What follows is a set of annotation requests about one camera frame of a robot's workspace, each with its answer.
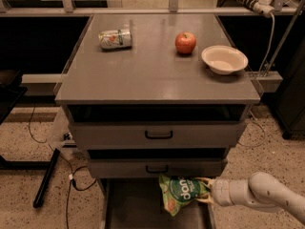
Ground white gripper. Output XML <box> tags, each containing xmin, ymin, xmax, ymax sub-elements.
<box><xmin>196</xmin><ymin>177</ymin><xmax>234</xmax><ymax>206</ymax></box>

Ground green rice chip bag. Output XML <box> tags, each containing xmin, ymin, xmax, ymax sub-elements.
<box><xmin>158</xmin><ymin>174</ymin><xmax>211</xmax><ymax>217</ymax></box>

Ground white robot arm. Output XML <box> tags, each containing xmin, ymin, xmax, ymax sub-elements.
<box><xmin>197</xmin><ymin>172</ymin><xmax>305</xmax><ymax>224</ymax></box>

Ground bottom grey drawer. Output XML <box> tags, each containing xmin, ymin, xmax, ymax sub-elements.
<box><xmin>99</xmin><ymin>178</ymin><xmax>216</xmax><ymax>229</ymax></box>

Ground grey drawer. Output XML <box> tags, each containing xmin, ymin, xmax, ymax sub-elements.
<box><xmin>88</xmin><ymin>148</ymin><xmax>227</xmax><ymax>178</ymax></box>
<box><xmin>99</xmin><ymin>178</ymin><xmax>216</xmax><ymax>229</ymax></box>
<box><xmin>64</xmin><ymin>104</ymin><xmax>248</xmax><ymax>150</ymax></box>

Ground middle grey drawer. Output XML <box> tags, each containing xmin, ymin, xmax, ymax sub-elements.
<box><xmin>88</xmin><ymin>148</ymin><xmax>227</xmax><ymax>178</ymax></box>

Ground grey drawer cabinet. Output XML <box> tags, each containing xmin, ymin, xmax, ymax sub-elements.
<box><xmin>53</xmin><ymin>12</ymin><xmax>262</xmax><ymax>229</ymax></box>

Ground top grey drawer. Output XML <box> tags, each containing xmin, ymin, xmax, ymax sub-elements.
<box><xmin>64</xmin><ymin>104</ymin><xmax>248</xmax><ymax>150</ymax></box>

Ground white bowl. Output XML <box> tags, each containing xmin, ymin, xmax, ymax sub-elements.
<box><xmin>201</xmin><ymin>45</ymin><xmax>248</xmax><ymax>75</ymax></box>

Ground red apple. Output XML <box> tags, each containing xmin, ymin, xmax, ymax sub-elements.
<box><xmin>175</xmin><ymin>31</ymin><xmax>196</xmax><ymax>54</ymax></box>

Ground black table leg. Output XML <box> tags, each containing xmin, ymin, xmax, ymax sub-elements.
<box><xmin>32</xmin><ymin>149</ymin><xmax>60</xmax><ymax>208</ymax></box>

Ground green white drink can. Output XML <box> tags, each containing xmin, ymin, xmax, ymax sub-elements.
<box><xmin>98</xmin><ymin>29</ymin><xmax>132</xmax><ymax>50</ymax></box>

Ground white power strip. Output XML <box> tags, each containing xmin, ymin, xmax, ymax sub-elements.
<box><xmin>236</xmin><ymin>0</ymin><xmax>275</xmax><ymax>17</ymax></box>

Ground black side table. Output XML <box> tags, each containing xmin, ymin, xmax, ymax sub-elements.
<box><xmin>0</xmin><ymin>70</ymin><xmax>27</xmax><ymax>124</ymax></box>

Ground black floor cable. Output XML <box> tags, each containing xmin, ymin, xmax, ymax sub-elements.
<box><xmin>28</xmin><ymin>105</ymin><xmax>97</xmax><ymax>229</ymax></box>

